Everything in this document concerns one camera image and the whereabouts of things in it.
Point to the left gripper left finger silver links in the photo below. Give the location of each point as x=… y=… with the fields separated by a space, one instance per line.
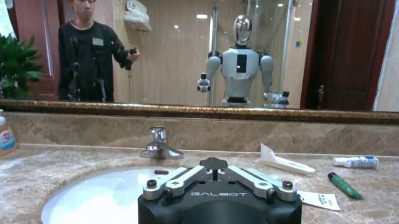
x=173 y=184

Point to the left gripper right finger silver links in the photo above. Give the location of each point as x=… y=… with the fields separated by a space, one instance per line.
x=264 y=185

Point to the white ceramic sink basin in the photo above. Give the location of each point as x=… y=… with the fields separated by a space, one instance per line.
x=93 y=198

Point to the small white blue-labelled bottle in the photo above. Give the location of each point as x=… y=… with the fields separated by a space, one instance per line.
x=355 y=162

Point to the person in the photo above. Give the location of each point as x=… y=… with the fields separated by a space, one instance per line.
x=86 y=58

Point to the white folded towel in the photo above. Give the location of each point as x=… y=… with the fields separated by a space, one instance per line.
x=136 y=17

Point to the orange hand soap bottle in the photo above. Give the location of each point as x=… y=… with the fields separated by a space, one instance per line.
x=6 y=140

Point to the chrome sink faucet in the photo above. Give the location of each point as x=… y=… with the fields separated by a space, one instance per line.
x=158 y=149

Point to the white paper packet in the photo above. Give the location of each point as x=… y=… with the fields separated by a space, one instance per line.
x=321 y=200

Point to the white toothpaste box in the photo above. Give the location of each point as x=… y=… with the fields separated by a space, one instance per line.
x=284 y=162

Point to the mirror with dark gold frame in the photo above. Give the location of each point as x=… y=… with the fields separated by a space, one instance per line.
x=187 y=109

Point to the green pen-shaped stick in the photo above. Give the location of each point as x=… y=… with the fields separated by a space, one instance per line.
x=344 y=185

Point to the green leafy plant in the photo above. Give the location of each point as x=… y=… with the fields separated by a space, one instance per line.
x=18 y=67

